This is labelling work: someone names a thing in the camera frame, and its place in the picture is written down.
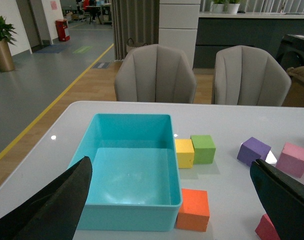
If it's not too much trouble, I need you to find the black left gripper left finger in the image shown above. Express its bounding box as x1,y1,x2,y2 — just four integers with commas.
0,156,93,240

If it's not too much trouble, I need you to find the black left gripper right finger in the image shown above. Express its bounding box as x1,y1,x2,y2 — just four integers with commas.
250,159,304,240

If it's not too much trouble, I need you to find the red foam block front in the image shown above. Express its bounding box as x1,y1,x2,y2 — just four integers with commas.
255,214,280,240

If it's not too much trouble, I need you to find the pink foam block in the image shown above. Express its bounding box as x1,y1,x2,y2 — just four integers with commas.
275,142,304,178

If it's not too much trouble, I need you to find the purple foam block far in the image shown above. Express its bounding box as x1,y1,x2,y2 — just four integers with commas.
237,137,271,167

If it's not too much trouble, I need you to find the teal plastic bin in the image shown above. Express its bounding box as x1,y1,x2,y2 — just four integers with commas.
71,113,182,232

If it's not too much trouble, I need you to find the orange foam block near teal bin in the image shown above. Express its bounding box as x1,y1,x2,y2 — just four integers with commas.
176,188,210,232

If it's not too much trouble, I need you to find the green foam block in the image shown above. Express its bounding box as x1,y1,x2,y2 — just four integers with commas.
190,135,216,165

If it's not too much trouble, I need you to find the yellow foam block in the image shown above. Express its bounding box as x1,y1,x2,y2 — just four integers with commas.
175,139,194,169

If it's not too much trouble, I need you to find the tan cushion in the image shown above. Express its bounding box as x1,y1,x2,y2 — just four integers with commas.
286,66,304,86

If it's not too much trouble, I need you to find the right grey armchair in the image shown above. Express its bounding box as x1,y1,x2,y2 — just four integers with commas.
211,45,291,107

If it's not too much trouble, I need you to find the grey armchair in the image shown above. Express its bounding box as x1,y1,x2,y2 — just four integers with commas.
211,45,291,107
114,44,197,104

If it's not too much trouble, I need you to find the black appliance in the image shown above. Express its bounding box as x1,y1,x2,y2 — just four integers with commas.
275,34,304,71

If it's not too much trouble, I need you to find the dark grey counter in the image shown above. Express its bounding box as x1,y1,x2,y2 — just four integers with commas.
193,13,304,69

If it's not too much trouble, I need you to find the left grey armchair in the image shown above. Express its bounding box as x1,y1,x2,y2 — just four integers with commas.
114,44,197,104

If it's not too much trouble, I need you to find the woven basket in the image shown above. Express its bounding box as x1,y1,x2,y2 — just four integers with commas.
126,37,148,53

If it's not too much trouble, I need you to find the potted plant gold pot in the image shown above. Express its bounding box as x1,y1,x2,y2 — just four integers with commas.
0,16,16,72

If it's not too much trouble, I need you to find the red box on floor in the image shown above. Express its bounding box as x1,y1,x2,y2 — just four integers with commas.
55,19,70,42

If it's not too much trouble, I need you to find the white potted plant right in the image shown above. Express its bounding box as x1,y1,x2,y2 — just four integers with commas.
226,0,240,14

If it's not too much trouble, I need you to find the white potted plant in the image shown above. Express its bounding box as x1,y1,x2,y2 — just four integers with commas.
226,0,240,14
210,0,225,14

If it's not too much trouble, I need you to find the white potted plant left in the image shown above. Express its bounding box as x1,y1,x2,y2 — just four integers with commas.
210,0,225,14

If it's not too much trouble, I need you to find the grey curtain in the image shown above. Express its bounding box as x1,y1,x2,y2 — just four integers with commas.
111,0,160,60

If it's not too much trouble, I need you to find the white drawer cabinet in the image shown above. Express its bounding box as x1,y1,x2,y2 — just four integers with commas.
158,0,200,67

